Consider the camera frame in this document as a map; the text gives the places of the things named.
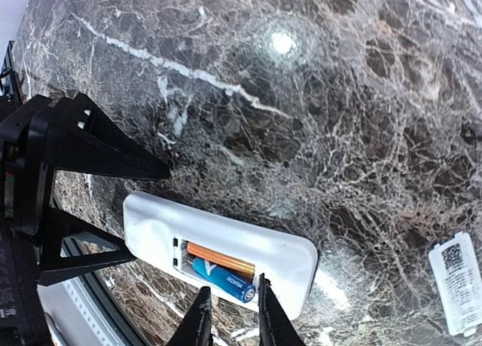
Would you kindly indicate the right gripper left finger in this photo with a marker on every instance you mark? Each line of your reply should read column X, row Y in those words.
column 195, row 328

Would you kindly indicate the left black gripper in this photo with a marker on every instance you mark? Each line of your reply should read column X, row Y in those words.
column 42, row 245

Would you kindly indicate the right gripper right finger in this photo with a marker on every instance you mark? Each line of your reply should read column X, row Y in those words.
column 275, row 328

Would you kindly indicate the blue battery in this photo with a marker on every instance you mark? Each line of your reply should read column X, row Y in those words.
column 225, row 279

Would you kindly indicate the orange battery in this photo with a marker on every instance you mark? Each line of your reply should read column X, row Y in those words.
column 221, row 259

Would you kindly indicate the white remote control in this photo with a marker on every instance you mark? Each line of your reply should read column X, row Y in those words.
column 159, row 232

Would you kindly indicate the white battery cover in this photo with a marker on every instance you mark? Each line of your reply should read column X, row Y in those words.
column 457, row 276

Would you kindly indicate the white slotted cable duct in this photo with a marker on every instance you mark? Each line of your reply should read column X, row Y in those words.
column 74, row 318

